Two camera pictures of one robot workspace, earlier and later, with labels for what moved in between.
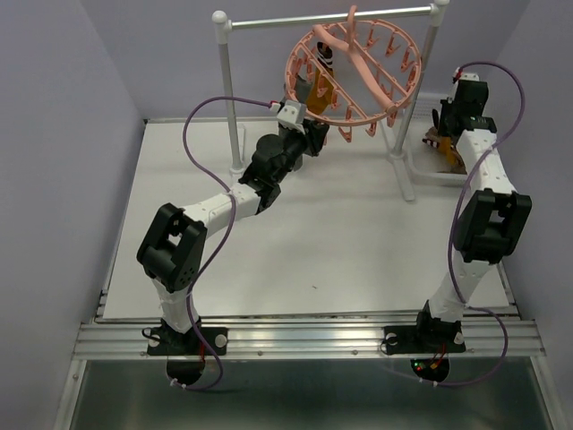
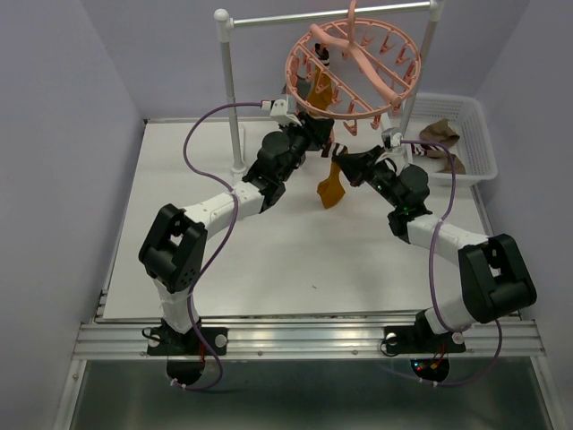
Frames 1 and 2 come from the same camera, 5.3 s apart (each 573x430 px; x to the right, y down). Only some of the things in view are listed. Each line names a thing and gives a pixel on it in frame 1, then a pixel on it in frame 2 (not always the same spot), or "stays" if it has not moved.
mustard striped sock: (444, 144) -> (332, 188)
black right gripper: (446, 105) -> (357, 166)
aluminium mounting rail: (303, 338) stays
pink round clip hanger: (351, 72) stays
